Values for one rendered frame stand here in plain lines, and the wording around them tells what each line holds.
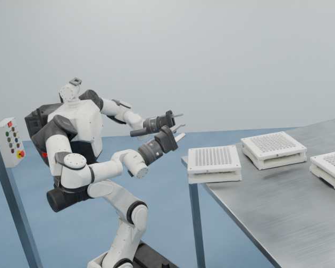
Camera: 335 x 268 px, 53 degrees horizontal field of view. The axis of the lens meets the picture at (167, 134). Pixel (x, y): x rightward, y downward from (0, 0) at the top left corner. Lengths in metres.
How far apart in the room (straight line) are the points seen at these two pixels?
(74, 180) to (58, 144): 0.17
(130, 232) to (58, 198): 0.53
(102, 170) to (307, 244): 0.75
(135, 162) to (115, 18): 3.31
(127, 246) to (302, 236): 1.11
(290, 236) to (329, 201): 0.28
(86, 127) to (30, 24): 3.53
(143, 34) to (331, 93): 2.43
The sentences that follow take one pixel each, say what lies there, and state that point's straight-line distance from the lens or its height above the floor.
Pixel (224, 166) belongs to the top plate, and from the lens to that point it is 1.58.
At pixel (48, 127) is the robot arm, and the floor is 1.28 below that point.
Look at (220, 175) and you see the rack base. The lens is 1.60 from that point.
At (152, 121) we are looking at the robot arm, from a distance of 1.78.
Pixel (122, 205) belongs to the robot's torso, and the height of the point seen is 0.68.
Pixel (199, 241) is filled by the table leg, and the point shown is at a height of 0.35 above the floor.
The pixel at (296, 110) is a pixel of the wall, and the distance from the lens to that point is 4.60.
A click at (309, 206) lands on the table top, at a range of 1.45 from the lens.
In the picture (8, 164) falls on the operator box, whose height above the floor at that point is 0.92.
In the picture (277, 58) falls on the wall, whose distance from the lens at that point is 4.39.
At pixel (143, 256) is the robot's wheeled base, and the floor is 0.19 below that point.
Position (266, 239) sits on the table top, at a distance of 1.27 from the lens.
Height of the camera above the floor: 1.70
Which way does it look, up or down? 21 degrees down
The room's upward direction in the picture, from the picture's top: 7 degrees counter-clockwise
